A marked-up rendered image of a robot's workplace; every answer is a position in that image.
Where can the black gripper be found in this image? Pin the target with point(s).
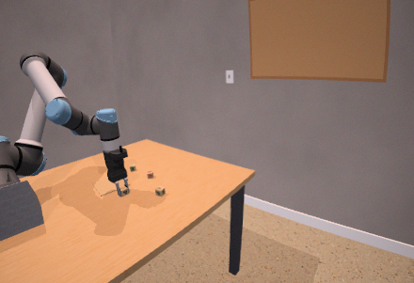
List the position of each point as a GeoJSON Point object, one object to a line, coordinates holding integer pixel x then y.
{"type": "Point", "coordinates": [115, 169]}

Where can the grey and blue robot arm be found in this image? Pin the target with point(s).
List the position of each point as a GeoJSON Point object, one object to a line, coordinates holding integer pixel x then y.
{"type": "Point", "coordinates": [26, 157]}

